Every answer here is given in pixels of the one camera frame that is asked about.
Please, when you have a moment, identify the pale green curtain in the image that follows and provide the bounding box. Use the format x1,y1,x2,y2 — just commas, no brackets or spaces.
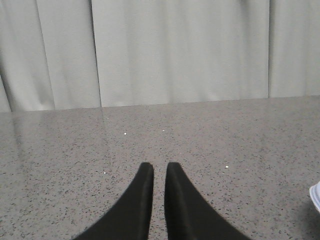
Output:
0,0,320,113

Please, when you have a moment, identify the pale blue slipper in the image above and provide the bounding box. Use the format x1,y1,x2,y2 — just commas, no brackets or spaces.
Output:
309,182,320,212

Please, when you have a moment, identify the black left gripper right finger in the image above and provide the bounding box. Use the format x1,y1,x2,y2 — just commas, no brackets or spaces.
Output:
164,162,249,240

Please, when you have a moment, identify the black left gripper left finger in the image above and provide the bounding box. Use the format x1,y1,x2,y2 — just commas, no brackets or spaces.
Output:
75,162,154,240

